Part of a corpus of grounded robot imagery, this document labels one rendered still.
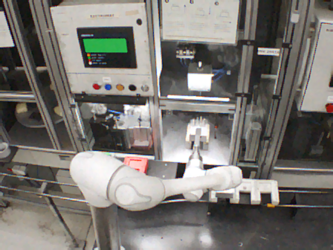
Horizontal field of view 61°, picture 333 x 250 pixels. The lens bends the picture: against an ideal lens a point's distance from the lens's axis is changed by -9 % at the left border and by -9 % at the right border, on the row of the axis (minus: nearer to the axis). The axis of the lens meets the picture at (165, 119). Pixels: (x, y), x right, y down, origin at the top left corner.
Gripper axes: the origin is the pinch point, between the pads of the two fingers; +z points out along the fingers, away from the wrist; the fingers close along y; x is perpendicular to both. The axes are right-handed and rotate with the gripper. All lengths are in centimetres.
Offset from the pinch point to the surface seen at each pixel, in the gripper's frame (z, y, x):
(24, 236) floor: -33, -104, 141
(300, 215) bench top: -25, -36, -65
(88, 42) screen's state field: -12, 63, 47
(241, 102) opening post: -7.2, 31.0, -20.2
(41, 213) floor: -8, -104, 134
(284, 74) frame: -8, 49, -38
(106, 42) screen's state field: -12, 63, 38
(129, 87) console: -10, 39, 32
